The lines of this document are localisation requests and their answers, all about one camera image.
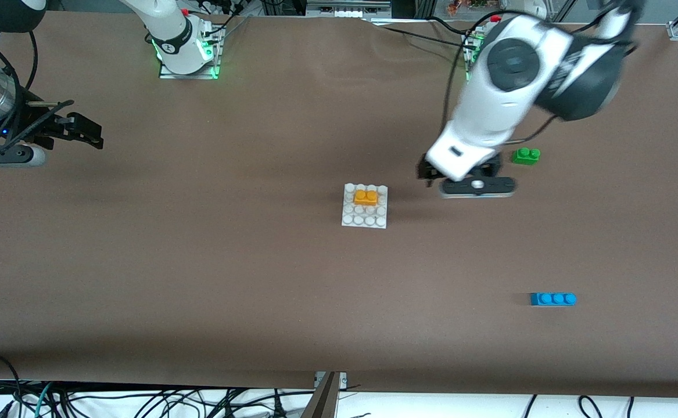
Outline grey power strip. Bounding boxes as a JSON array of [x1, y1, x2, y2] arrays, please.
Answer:
[[306, 0, 393, 18]]

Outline brown paper table cover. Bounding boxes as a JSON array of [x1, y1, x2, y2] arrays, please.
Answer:
[[0, 12, 678, 399]]

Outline white studded base plate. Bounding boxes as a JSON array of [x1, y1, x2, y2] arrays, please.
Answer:
[[341, 183, 389, 229]]

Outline teal cable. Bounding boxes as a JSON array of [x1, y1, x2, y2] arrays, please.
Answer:
[[32, 382, 53, 418]]

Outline metal table edge bracket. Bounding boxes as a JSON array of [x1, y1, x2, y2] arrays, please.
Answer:
[[301, 372, 348, 418]]

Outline blue three-stud block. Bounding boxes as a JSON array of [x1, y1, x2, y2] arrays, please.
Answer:
[[529, 292, 577, 307]]

